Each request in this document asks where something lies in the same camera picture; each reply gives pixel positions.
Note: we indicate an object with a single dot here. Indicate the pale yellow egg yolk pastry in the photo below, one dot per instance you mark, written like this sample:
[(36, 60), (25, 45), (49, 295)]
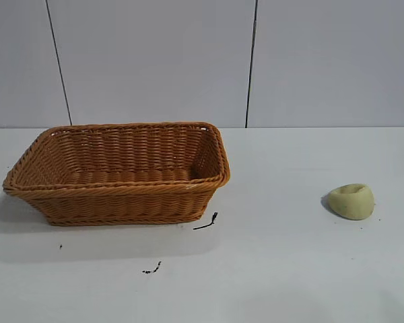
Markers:
[(351, 203)]

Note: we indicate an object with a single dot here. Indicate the brown woven wicker basket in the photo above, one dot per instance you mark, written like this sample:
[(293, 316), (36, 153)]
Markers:
[(121, 202)]

